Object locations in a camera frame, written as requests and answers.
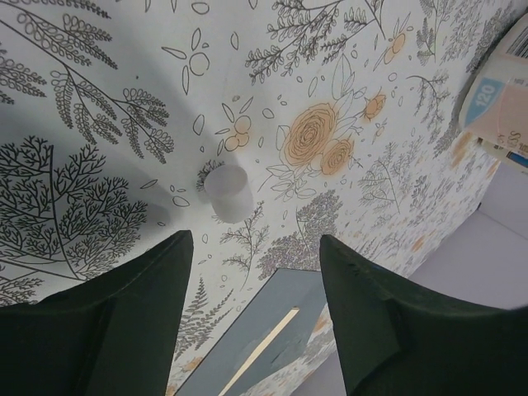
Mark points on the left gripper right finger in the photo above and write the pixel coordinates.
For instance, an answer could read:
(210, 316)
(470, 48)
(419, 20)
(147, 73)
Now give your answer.
(396, 337)

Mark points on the white toilet paper roll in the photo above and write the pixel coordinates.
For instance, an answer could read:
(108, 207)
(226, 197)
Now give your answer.
(495, 107)

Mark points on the grey envelope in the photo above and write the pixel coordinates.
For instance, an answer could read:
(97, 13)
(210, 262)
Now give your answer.
(284, 290)

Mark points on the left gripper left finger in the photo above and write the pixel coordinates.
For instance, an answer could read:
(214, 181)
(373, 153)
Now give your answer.
(112, 335)

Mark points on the floral table mat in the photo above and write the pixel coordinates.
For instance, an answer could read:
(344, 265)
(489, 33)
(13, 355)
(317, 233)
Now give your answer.
(342, 113)

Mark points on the white glue stick cap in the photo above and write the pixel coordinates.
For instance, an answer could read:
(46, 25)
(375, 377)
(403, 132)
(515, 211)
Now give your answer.
(229, 192)

